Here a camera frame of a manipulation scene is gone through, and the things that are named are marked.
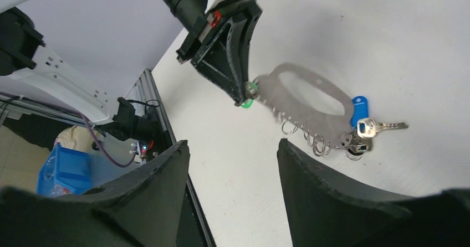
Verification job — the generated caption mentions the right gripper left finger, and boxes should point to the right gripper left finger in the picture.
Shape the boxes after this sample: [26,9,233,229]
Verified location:
[1,140,190,246]

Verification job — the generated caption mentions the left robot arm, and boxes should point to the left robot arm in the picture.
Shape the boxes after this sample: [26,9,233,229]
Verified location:
[1,0,262,125]

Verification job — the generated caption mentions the green tagged key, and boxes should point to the green tagged key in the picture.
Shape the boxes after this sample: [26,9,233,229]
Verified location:
[240,99,254,109]

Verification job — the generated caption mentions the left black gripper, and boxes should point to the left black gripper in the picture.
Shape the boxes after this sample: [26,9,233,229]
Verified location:
[175,0,262,106]

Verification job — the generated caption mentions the keyring with keys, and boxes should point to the keyring with keys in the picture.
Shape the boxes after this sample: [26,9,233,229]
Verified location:
[245,63,409,161]

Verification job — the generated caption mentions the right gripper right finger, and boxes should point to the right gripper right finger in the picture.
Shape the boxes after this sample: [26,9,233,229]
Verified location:
[277,138,469,246]

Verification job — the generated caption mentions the blue plastic bin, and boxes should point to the blue plastic bin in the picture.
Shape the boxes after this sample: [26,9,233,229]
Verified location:
[36,143,91,197]

